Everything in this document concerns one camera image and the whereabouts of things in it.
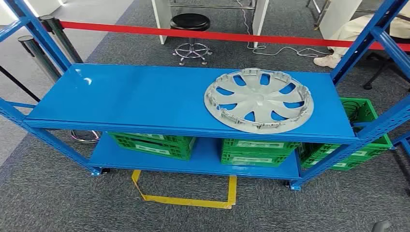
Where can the red barrier belt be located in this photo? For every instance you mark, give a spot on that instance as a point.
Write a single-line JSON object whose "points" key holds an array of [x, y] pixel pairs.
{"points": [[192, 33]]}

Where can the grey plastic wheel cover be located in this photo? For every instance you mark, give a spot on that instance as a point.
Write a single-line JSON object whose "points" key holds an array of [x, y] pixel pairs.
{"points": [[259, 104]]}

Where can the person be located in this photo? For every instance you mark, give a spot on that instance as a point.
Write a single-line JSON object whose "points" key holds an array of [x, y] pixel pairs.
{"points": [[352, 30]]}

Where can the dark metal stanchion post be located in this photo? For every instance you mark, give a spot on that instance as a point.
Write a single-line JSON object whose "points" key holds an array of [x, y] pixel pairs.
{"points": [[62, 41], [40, 59]]}

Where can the black round stool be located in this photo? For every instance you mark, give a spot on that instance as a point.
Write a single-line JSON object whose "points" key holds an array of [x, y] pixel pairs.
{"points": [[190, 22]]}

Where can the black slanted pole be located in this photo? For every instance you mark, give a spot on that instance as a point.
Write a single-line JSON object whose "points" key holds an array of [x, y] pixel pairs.
{"points": [[19, 84]]}

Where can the white desk with metal legs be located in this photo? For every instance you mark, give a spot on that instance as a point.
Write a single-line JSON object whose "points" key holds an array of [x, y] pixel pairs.
{"points": [[339, 16]]}

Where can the blue metal shelf rack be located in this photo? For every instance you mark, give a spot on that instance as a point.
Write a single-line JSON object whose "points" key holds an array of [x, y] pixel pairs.
{"points": [[128, 96], [403, 142]]}

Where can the black rack caster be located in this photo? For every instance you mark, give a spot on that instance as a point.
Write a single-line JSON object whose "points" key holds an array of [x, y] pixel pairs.
{"points": [[286, 183], [105, 171]]}

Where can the tall open green plastic crate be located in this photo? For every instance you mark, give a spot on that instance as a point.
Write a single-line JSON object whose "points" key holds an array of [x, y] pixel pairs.
{"points": [[366, 110]]}

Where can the white panel with light strips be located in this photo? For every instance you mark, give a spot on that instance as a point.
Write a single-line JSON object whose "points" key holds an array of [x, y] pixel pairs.
{"points": [[45, 6]]}

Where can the black office chair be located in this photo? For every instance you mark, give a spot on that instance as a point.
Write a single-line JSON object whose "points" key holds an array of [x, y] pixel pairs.
{"points": [[381, 69]]}

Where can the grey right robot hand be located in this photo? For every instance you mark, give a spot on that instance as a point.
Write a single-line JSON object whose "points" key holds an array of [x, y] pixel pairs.
{"points": [[381, 226]]}

